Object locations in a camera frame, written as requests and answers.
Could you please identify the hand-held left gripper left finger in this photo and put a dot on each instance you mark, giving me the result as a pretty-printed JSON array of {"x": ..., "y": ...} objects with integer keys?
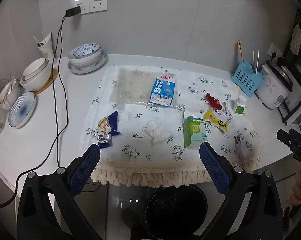
[{"x": 85, "y": 170}]

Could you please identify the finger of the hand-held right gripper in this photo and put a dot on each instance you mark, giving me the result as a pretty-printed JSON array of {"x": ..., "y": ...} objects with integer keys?
[
  {"x": 298, "y": 134},
  {"x": 285, "y": 137}
]

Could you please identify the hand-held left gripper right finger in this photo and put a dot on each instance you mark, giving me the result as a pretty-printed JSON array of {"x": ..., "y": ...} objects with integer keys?
[{"x": 214, "y": 170}]

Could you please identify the green medicine box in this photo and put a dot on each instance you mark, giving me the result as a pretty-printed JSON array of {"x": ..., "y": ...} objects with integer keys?
[{"x": 194, "y": 132}]

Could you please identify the blue snack wrapper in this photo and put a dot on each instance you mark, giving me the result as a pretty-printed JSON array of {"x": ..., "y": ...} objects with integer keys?
[{"x": 108, "y": 127}]

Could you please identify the black trash bin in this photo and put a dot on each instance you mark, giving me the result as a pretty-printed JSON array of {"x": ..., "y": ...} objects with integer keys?
[{"x": 175, "y": 205}]

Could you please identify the yellow snack packet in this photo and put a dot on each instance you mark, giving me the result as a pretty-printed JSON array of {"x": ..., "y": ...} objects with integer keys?
[{"x": 214, "y": 117}]

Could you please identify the white pill bottle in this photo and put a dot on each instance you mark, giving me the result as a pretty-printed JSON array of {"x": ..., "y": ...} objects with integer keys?
[{"x": 240, "y": 107}]

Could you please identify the red mesh net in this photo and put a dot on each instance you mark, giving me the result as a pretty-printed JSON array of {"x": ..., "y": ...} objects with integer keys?
[{"x": 213, "y": 101}]

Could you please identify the white tissue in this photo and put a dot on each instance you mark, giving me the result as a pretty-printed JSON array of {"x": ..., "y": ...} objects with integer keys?
[{"x": 153, "y": 130}]

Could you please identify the blue milk carton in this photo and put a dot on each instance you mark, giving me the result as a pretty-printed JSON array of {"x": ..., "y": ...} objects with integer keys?
[{"x": 163, "y": 90}]

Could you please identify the clear bubble wrap sheet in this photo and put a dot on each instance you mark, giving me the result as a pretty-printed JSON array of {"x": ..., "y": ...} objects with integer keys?
[{"x": 130, "y": 85}]

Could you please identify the person's right hand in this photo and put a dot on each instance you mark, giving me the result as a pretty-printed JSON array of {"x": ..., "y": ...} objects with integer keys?
[{"x": 300, "y": 190}]

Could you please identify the white toaster oven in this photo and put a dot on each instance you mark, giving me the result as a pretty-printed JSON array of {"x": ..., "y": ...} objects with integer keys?
[{"x": 298, "y": 107}]

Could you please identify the purple nail clipper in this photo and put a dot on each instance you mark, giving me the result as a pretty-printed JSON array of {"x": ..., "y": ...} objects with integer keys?
[{"x": 238, "y": 150}]

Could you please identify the white rice cooker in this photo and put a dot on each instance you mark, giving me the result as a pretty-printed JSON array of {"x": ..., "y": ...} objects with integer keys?
[{"x": 273, "y": 87}]

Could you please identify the floral fringed tablecloth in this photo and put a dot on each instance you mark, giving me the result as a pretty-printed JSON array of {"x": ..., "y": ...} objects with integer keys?
[{"x": 130, "y": 132}]

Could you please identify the blue plastic utensil basket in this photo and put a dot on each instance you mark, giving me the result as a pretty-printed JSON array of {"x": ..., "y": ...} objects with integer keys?
[{"x": 245, "y": 78}]

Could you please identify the white plastic stick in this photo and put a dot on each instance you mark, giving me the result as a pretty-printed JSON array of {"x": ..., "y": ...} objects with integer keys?
[
  {"x": 254, "y": 60},
  {"x": 258, "y": 61}
]

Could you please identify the blue striped plate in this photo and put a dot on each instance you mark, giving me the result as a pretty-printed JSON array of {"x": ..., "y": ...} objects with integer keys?
[{"x": 21, "y": 110}]

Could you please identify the cream lace doily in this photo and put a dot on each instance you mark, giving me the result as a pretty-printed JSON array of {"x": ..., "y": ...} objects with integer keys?
[{"x": 298, "y": 38}]

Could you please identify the wooden chopstick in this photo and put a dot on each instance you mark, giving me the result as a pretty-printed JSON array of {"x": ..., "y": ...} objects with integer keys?
[{"x": 241, "y": 51}]

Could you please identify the white bowl with dark rim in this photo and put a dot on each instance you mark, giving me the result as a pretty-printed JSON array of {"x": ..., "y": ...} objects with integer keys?
[
  {"x": 35, "y": 85},
  {"x": 36, "y": 67}
]

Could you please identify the blue patterned bowl stack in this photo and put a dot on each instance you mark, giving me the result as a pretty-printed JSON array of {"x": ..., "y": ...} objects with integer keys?
[{"x": 88, "y": 70}]

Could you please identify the small white bowl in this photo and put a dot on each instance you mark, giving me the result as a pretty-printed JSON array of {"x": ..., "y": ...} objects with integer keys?
[{"x": 11, "y": 96}]

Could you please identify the white bowl with blue trim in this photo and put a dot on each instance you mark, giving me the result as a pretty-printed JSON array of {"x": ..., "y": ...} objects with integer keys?
[{"x": 84, "y": 61}]

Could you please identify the blue floral ceramic bowl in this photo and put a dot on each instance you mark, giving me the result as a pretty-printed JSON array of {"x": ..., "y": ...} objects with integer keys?
[{"x": 86, "y": 50}]

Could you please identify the white paper cup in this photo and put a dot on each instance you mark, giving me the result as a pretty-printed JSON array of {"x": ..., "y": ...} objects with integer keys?
[{"x": 46, "y": 48}]

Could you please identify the white straw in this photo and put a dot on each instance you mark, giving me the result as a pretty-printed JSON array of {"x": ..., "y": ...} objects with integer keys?
[
  {"x": 37, "y": 40},
  {"x": 43, "y": 37}
]

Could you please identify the black power adapter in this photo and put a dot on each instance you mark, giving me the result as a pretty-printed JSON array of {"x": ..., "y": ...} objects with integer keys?
[{"x": 73, "y": 11}]

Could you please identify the white wall socket with plug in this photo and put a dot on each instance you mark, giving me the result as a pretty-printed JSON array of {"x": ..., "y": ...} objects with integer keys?
[{"x": 274, "y": 51}]

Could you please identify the white wall outlet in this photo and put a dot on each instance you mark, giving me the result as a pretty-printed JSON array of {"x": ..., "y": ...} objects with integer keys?
[
  {"x": 83, "y": 3},
  {"x": 98, "y": 2}
]

